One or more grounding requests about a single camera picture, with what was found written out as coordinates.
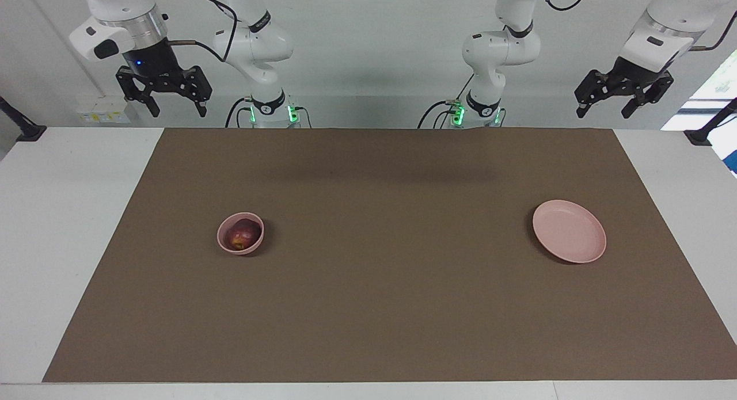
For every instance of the dark red apple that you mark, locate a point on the dark red apple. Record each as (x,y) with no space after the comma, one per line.
(243,235)

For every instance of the brown table mat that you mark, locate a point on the brown table mat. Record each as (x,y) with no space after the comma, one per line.
(380,296)

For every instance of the black clamp mount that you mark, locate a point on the black clamp mount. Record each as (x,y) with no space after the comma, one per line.
(699,136)
(29,133)

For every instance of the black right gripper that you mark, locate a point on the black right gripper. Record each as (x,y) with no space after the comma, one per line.
(151,60)

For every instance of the white wall power strip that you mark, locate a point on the white wall power strip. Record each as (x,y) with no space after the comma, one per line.
(103,111)

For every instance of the pink bowl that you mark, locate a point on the pink bowl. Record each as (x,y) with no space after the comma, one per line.
(221,239)

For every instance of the blue object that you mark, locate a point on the blue object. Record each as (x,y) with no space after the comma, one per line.
(733,161)

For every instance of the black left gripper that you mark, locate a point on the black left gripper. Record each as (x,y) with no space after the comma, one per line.
(633,75)

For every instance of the pink plate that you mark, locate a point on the pink plate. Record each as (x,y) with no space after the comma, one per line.
(570,233)

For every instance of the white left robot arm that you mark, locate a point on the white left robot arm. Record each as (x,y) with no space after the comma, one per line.
(495,49)

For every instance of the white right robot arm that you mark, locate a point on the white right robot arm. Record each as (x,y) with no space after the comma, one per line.
(259,43)

